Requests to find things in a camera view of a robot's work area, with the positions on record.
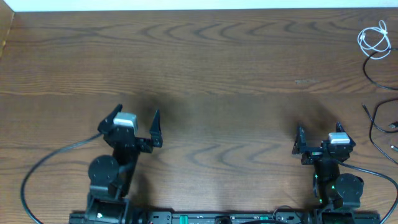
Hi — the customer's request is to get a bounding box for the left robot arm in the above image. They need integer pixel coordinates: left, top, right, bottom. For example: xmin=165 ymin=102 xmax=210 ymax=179
xmin=80 ymin=104 xmax=163 ymax=224

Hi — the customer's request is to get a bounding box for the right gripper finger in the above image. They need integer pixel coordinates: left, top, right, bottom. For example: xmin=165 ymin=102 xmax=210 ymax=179
xmin=336 ymin=121 xmax=356 ymax=146
xmin=292 ymin=125 xmax=308 ymax=154

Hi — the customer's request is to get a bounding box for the white USB cable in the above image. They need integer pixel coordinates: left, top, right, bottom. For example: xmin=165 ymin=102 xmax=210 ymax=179
xmin=357 ymin=19 xmax=392 ymax=60

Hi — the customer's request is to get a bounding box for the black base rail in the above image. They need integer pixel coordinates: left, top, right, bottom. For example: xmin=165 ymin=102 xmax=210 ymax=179
xmin=68 ymin=209 xmax=381 ymax=224

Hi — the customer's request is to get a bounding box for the black USB cable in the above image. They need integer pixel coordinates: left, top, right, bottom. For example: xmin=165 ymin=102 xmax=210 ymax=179
xmin=368 ymin=98 xmax=398 ymax=166
xmin=361 ymin=48 xmax=398 ymax=134

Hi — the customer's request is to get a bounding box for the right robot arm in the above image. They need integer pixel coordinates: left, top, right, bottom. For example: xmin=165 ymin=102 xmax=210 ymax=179
xmin=292 ymin=122 xmax=364 ymax=224

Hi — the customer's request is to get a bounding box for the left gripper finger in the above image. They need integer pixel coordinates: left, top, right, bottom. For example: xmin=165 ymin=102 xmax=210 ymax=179
xmin=149 ymin=110 xmax=163 ymax=147
xmin=98 ymin=104 xmax=123 ymax=134

